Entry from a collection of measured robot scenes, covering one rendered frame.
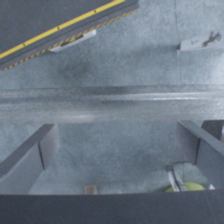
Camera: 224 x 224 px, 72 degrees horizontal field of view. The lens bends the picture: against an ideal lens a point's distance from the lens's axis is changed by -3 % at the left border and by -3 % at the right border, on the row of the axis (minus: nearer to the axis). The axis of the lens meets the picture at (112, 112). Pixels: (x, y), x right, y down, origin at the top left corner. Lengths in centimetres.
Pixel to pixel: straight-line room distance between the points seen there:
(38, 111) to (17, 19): 57
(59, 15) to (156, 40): 58
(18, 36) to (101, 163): 93
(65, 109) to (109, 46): 78
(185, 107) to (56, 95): 22
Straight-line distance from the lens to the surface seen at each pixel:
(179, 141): 17
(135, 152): 119
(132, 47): 102
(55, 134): 16
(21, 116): 30
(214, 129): 107
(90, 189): 135
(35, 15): 77
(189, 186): 143
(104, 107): 26
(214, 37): 74
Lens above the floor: 101
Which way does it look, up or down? 73 degrees down
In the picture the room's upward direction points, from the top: 178 degrees clockwise
